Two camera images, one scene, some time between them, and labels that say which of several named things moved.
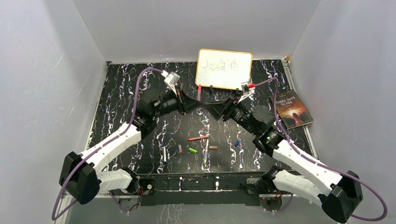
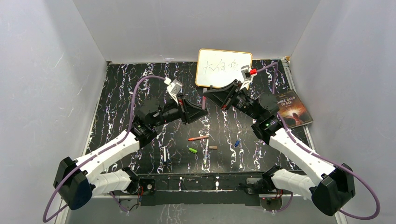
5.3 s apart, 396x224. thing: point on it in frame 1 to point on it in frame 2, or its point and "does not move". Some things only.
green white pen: (205, 159) does not move
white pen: (165, 154) does not move
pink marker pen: (199, 93) to (204, 102)
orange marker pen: (198, 137) does not move
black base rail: (203, 188) does not move
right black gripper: (227, 107) to (222, 96)
